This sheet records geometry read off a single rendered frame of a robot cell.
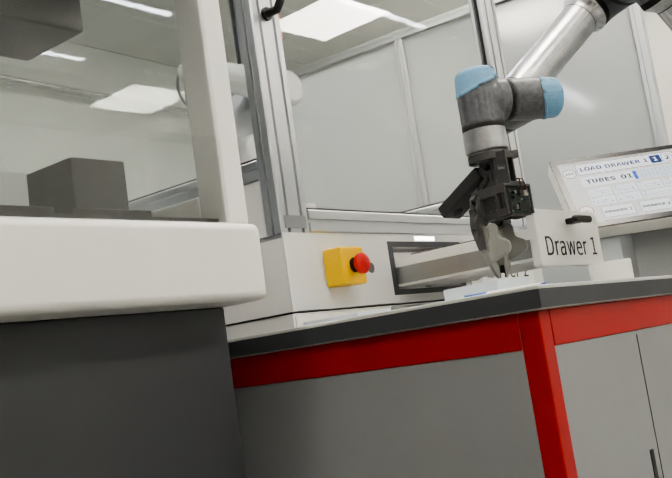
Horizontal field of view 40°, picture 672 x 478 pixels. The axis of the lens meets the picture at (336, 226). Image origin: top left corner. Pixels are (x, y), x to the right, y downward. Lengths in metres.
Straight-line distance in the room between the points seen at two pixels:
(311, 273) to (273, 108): 0.32
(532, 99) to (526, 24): 2.19
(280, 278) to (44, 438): 0.71
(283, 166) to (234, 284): 0.55
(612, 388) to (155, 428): 0.60
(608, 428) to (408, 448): 0.26
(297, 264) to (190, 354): 0.51
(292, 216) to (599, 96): 2.15
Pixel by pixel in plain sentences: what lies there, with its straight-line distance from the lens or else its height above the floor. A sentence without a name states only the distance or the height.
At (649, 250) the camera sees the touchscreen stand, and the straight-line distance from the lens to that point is 2.89.
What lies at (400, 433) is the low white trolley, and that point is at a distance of 1.27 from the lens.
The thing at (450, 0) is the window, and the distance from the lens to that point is 2.50.
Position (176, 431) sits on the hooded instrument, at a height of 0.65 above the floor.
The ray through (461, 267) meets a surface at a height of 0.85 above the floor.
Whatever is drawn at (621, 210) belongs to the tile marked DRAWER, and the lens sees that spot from 2.80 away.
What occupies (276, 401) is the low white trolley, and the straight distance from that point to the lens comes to 1.40.
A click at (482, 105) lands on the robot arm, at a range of 1.63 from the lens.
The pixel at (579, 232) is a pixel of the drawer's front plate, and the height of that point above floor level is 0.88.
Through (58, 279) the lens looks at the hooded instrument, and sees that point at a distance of 1.05.
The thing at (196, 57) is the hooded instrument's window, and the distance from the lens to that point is 1.29.
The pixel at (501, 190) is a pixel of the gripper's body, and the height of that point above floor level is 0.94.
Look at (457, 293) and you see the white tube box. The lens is 1.66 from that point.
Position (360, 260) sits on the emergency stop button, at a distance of 1.74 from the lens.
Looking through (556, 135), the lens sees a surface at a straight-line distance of 3.73.
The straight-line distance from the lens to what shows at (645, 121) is 3.62.
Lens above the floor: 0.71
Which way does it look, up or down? 8 degrees up
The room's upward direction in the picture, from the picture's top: 8 degrees counter-clockwise
